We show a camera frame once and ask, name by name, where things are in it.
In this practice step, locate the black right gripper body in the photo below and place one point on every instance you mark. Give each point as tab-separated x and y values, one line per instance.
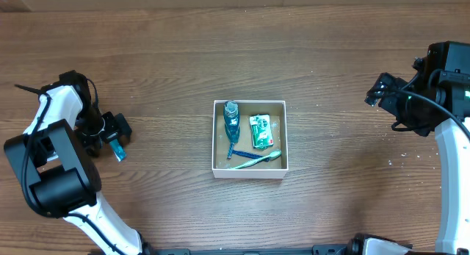
380	92

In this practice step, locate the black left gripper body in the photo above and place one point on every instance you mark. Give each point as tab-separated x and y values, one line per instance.
120	126

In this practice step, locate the teal toothpaste tube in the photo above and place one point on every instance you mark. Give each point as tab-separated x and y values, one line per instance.
118	150

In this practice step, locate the teal transparent bottle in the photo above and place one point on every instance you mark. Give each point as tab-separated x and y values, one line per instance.
231	118

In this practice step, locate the blue disposable razor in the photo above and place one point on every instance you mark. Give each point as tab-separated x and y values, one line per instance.
232	151

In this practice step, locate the green white toothbrush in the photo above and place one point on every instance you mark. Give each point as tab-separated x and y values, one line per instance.
272	156

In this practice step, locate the green soap packet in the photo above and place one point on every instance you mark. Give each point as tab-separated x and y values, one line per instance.
261	131

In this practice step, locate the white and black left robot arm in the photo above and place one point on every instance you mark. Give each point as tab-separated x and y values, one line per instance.
53	162

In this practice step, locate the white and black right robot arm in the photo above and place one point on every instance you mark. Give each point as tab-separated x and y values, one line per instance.
436	100

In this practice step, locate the white square cardboard box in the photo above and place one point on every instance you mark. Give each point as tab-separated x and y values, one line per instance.
225	168

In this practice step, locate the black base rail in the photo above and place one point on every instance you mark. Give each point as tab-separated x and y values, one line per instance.
318	249

